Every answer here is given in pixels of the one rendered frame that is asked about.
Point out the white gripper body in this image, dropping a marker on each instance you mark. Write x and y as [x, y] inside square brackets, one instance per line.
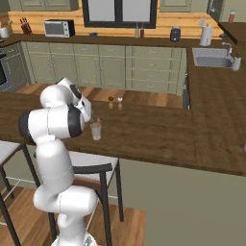
[86, 108]

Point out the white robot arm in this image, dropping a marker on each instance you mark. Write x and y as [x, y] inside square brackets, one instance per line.
[53, 166]

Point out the pink straw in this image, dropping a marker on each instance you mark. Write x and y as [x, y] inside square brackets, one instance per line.
[98, 120]

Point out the clear glass cup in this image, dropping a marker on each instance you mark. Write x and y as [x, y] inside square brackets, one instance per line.
[95, 133]

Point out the brown-topped pepper shaker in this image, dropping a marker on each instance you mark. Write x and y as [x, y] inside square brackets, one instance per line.
[110, 102]

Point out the white-topped salt shaker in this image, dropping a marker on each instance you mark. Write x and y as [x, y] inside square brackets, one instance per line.
[120, 102]

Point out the green base cupboard run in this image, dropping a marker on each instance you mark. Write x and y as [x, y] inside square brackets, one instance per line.
[112, 67]

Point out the black stool with white seat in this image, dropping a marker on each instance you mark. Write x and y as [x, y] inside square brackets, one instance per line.
[8, 150]
[102, 174]

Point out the small dark bowl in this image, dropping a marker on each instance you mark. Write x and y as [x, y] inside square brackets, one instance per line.
[93, 34]

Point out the white toaster oven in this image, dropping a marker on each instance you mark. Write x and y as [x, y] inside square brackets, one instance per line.
[58, 28]

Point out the black oven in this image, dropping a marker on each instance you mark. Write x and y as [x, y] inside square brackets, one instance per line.
[6, 68]

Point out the green bottle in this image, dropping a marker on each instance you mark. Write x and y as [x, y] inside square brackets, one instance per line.
[136, 31]

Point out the dark red bottle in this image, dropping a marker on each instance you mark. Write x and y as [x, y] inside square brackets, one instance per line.
[142, 32]

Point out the brown knife block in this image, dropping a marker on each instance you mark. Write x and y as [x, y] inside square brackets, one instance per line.
[25, 27]

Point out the black-framed window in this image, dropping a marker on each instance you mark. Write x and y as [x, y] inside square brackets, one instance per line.
[119, 12]

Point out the dark dishwasher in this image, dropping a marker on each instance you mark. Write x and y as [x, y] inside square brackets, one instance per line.
[186, 91]

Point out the white utensil pot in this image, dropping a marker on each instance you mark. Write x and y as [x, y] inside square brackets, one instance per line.
[4, 32]

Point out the black toaster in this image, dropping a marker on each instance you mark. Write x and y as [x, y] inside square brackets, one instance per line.
[175, 34]

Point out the grey sink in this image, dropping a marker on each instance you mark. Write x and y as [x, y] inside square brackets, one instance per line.
[211, 59]

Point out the white paper towel roll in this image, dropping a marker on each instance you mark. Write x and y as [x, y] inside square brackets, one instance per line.
[206, 36]

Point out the silver tap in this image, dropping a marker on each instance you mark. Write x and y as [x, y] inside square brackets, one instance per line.
[228, 48]

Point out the white soap dispenser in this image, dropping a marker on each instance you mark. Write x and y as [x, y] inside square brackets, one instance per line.
[236, 63]

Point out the green wall cupboards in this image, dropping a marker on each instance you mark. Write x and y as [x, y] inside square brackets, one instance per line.
[182, 5]
[44, 4]

